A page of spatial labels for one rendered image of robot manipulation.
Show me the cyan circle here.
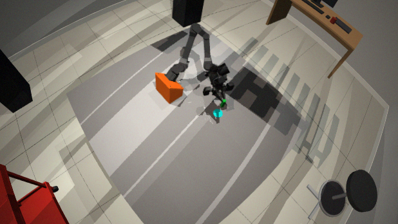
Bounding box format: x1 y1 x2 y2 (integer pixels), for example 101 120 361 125
213 109 223 118

